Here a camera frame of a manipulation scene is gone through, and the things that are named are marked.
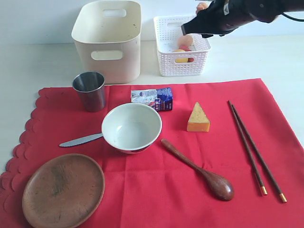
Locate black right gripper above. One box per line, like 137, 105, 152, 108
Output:
181, 0, 239, 38

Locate orange fried chicken piece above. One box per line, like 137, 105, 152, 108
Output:
196, 2, 209, 14

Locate brown egg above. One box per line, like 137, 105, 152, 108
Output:
177, 35, 193, 47

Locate red sausage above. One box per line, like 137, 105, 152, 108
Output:
179, 45, 194, 63

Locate yellow lemon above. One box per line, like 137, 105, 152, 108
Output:
173, 49, 188, 63

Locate blue white milk carton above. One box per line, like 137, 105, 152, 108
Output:
131, 87, 173, 111

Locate yellow cheese wedge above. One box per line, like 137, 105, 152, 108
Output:
187, 102, 210, 132

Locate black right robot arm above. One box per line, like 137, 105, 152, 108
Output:
181, 0, 304, 38

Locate white perforated plastic basket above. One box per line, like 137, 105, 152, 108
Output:
153, 15, 211, 77

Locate left brown chopstick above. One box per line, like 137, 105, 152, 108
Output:
228, 100, 268, 196

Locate brown chopstick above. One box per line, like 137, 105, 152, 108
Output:
232, 104, 287, 203
228, 100, 268, 196

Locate cream plastic tub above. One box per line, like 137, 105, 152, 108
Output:
71, 0, 142, 84

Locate red scalloped cloth mat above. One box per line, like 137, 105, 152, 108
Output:
0, 79, 304, 228

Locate white ceramic bowl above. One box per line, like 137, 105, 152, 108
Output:
101, 103, 162, 154

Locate stainless steel cup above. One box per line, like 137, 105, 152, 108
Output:
72, 71, 106, 112

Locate dark wooden spoon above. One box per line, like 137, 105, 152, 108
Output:
161, 139, 234, 201

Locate silver butter knife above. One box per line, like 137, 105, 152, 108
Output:
59, 133, 103, 147

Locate right brown chopstick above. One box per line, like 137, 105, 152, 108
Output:
232, 104, 287, 203

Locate brown wooden plate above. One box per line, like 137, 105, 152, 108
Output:
22, 153, 105, 228

